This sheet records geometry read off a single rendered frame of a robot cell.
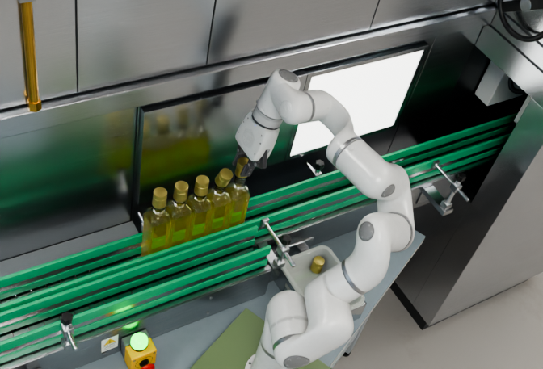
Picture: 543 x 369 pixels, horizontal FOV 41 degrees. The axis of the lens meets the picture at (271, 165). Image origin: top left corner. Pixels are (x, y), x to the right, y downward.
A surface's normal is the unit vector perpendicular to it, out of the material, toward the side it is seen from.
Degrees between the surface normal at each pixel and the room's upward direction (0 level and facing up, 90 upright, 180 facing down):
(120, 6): 90
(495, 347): 0
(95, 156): 90
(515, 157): 90
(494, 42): 90
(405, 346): 0
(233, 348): 1
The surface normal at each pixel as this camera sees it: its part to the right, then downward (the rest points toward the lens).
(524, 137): -0.85, 0.25
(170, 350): 0.18, -0.68
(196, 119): 0.49, 0.69
